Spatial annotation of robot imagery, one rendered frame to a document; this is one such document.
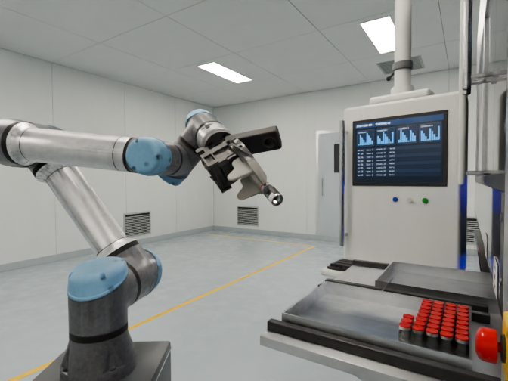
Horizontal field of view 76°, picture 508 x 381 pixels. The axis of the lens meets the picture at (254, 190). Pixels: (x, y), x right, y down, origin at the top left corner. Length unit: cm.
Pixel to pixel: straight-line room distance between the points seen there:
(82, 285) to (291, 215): 626
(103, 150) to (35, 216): 491
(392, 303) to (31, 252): 520
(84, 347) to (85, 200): 35
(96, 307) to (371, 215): 123
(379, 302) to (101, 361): 65
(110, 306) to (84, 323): 6
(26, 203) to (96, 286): 484
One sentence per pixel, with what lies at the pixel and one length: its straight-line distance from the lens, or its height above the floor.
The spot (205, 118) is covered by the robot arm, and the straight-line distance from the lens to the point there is 78.
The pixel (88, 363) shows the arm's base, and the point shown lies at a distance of 80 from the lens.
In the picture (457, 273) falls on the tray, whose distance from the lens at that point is 124.
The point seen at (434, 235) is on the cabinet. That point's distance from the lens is 156.
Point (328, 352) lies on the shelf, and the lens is 69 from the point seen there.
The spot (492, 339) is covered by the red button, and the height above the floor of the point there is 101.
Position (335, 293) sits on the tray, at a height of 89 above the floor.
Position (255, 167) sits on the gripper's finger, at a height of 122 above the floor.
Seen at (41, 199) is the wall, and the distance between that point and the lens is 563.
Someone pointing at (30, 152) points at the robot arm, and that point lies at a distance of 85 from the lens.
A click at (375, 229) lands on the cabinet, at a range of 163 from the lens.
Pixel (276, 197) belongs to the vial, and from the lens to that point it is 52.
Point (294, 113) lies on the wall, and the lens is 693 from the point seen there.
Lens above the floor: 120
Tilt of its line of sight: 2 degrees down
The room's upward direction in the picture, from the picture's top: straight up
